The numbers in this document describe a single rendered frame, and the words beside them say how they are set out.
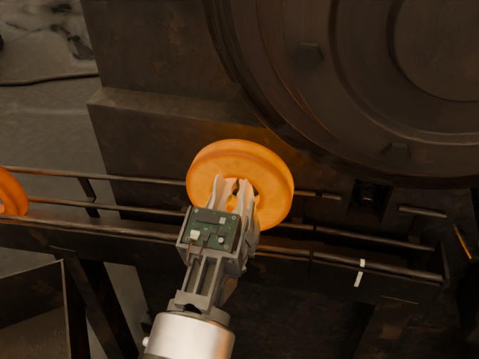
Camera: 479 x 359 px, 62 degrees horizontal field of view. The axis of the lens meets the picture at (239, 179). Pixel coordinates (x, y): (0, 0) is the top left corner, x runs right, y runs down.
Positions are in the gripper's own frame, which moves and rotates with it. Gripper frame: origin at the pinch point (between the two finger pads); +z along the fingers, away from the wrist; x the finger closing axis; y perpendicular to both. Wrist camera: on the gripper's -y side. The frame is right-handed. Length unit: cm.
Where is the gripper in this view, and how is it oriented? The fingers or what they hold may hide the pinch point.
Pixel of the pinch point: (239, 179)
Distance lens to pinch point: 55.8
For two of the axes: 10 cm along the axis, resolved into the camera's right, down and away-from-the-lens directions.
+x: -9.7, -1.7, 1.7
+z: 2.3, -8.4, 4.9
